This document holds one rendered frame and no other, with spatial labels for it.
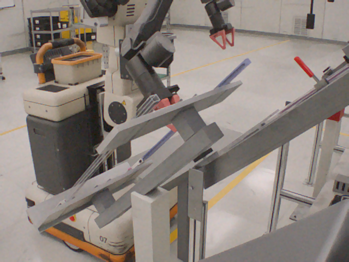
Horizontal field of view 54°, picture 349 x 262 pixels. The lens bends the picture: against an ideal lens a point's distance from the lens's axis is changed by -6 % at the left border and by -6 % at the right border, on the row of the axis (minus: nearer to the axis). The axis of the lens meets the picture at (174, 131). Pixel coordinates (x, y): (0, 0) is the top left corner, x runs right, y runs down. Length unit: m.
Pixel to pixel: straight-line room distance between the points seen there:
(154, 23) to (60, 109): 0.78
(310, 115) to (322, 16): 9.07
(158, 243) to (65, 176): 0.97
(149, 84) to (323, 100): 0.40
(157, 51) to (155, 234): 0.41
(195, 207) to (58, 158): 0.82
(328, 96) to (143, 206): 0.47
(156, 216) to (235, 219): 1.37
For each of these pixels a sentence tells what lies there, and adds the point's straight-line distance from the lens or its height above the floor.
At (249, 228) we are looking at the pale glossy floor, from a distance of 2.06.
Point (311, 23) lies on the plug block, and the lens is 1.11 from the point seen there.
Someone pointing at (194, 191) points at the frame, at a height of 0.69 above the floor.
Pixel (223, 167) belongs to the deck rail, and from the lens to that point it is 1.01.
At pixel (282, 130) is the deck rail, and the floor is 0.92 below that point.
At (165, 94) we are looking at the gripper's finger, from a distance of 0.84.
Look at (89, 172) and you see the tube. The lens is 0.70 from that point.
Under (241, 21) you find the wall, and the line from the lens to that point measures 10.71.
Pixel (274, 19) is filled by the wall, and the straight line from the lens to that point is 10.31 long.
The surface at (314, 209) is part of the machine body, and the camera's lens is 1.15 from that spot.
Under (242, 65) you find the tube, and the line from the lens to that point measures 0.70.
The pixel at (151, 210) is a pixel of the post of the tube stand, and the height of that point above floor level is 0.81.
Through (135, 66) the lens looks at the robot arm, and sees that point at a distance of 0.87.
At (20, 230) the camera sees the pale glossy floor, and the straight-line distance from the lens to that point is 2.16.
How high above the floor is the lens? 1.24
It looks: 22 degrees down
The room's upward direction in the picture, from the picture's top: straight up
